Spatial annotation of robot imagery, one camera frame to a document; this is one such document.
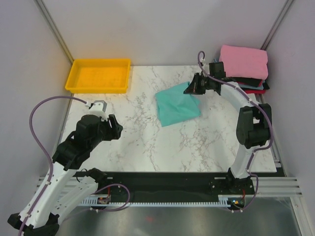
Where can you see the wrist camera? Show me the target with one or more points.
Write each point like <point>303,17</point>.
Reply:
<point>98,108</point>
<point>203,62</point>

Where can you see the pink folded t shirt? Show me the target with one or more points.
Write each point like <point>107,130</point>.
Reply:
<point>244,62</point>

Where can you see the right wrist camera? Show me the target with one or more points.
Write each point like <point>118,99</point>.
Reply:
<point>203,62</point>

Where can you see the right aluminium frame post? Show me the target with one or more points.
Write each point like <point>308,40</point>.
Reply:
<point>277,23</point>

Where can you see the stack of folded t shirts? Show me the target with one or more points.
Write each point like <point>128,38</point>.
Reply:
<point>249,85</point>

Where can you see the white slotted cable duct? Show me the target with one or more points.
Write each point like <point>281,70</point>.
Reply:
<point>94,201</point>

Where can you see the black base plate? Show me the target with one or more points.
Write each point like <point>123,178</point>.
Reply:
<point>163,187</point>

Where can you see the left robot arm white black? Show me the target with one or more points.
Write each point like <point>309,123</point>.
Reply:
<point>47,210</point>

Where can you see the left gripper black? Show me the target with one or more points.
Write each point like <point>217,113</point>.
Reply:
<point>114,132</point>

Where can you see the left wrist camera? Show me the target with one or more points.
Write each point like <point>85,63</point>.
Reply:
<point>98,108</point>

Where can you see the aluminium frame post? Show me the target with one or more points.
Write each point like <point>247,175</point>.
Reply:
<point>54,29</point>
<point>277,23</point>

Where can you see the yellow plastic tray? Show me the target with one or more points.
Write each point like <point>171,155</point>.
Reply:
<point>99,76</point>

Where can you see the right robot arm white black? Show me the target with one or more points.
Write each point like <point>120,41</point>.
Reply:
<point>253,131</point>

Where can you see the teal t shirt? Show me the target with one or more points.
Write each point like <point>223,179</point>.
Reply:
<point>173,106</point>

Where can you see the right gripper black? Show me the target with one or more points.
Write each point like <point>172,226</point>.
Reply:
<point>194,88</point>

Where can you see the left aluminium frame post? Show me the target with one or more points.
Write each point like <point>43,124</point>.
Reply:
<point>54,29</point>

